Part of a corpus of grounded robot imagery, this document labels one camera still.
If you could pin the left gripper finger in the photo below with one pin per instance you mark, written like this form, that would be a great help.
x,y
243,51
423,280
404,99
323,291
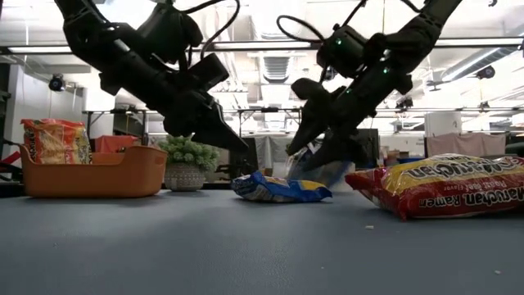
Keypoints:
x,y
221,131

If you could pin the red beef ramen pack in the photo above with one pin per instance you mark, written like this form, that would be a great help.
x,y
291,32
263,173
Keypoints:
x,y
450,192

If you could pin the orange plastic bin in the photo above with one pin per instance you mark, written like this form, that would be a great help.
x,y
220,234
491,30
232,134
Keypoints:
x,y
94,176

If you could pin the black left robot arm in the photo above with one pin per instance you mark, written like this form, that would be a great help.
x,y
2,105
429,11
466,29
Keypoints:
x,y
82,24

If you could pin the blue storage bin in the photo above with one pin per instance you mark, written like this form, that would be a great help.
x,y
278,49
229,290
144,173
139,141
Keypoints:
x,y
411,159

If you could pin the grey hanging cloth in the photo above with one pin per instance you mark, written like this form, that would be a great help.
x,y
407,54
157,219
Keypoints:
x,y
264,151

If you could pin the red chair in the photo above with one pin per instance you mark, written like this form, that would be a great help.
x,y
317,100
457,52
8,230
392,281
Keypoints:
x,y
114,144

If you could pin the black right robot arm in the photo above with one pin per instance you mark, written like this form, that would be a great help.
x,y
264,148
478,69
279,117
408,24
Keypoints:
x,y
425,28

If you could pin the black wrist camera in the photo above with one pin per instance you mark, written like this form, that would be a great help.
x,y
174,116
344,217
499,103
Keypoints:
x,y
172,28
341,51

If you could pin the slanted silver ceiling duct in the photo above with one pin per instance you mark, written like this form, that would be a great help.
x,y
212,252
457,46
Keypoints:
x,y
471,65

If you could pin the ribbed silver ceiling duct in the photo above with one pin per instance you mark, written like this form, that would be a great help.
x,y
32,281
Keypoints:
x,y
276,67

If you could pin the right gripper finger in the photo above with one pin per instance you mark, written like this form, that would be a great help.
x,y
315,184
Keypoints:
x,y
311,119
337,145

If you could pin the black background monitor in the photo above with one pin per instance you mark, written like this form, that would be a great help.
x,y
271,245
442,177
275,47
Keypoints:
x,y
370,147

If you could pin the beige cloth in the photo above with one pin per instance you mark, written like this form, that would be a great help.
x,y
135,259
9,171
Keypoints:
x,y
466,144

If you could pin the white square column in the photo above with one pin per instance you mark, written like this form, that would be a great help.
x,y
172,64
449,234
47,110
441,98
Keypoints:
x,y
442,123

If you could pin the orange chicken ramen pack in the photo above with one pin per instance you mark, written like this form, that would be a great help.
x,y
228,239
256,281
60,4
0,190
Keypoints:
x,y
55,141

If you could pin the green potted plant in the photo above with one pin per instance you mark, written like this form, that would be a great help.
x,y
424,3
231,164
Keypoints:
x,y
188,153

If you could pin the blue soy sauce ramen pack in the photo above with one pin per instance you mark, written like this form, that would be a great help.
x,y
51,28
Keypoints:
x,y
278,189
304,159

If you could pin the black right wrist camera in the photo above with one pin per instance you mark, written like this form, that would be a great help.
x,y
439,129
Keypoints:
x,y
341,51

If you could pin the black ceiling spotlight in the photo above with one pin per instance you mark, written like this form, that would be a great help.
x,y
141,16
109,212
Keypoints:
x,y
56,82
404,101
486,71

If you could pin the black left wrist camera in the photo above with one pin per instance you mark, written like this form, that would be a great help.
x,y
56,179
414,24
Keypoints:
x,y
172,28

